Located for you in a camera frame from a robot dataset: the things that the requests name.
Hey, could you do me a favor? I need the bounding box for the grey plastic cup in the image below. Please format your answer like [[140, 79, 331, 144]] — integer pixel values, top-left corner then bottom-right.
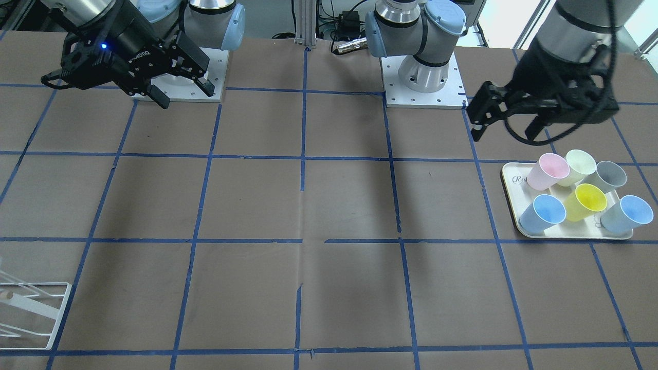
[[582, 161, 628, 194]]

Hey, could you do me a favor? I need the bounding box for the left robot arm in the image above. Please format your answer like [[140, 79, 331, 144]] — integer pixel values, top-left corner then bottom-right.
[[364, 1, 642, 146]]

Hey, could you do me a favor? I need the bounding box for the pink plastic cup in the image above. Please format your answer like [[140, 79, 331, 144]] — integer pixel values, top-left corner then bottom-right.
[[526, 154, 571, 191]]

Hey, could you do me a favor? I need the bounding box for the light blue plastic cup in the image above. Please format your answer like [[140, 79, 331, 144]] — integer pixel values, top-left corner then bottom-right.
[[600, 195, 654, 234]]

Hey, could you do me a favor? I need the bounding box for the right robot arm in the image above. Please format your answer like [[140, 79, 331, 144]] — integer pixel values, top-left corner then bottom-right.
[[41, 1, 245, 108]]

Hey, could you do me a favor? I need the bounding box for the yellow plastic cup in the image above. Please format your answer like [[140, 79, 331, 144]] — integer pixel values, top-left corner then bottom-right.
[[562, 183, 607, 222]]

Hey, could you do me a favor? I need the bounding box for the silver cable connector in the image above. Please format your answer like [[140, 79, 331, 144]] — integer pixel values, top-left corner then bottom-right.
[[331, 37, 368, 56]]

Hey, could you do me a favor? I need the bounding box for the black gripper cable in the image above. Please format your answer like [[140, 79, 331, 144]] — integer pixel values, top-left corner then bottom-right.
[[504, 100, 553, 145]]

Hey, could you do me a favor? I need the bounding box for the cream plastic tray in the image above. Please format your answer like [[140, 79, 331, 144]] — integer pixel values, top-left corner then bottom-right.
[[501, 162, 634, 241]]

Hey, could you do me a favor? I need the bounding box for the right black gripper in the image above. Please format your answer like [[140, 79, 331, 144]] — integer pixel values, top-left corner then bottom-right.
[[61, 2, 215, 108]]

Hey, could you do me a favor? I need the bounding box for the aluminium frame post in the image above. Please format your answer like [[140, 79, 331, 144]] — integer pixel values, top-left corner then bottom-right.
[[293, 0, 318, 51]]

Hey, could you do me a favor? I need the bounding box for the pale green plastic cup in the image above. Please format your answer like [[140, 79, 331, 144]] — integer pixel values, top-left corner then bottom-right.
[[557, 149, 597, 187]]

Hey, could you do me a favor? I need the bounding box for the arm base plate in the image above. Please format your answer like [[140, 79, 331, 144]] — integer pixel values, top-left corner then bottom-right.
[[380, 54, 468, 109], [151, 48, 230, 103]]

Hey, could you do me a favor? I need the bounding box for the white wire cup rack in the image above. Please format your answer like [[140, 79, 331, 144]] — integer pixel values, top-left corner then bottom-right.
[[1, 269, 72, 352]]

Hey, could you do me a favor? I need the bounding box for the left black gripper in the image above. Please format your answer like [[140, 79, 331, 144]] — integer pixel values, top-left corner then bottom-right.
[[467, 41, 610, 141]]

